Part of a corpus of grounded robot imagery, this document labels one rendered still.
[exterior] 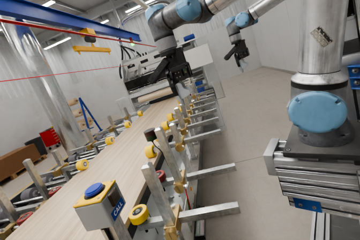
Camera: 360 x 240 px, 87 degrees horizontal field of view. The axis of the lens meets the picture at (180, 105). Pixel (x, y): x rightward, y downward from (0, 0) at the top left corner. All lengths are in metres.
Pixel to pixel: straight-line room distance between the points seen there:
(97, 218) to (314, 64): 0.59
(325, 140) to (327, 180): 0.15
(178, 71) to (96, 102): 11.22
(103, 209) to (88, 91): 11.53
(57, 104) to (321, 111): 4.75
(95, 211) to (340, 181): 0.71
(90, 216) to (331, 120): 0.57
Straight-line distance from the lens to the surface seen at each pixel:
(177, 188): 1.03
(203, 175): 1.06
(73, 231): 1.11
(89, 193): 0.49
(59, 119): 4.92
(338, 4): 0.54
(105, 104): 11.59
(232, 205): 0.85
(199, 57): 3.36
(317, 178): 0.82
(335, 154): 0.71
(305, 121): 0.56
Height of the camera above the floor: 1.42
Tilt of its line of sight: 11 degrees down
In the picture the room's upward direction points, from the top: 20 degrees counter-clockwise
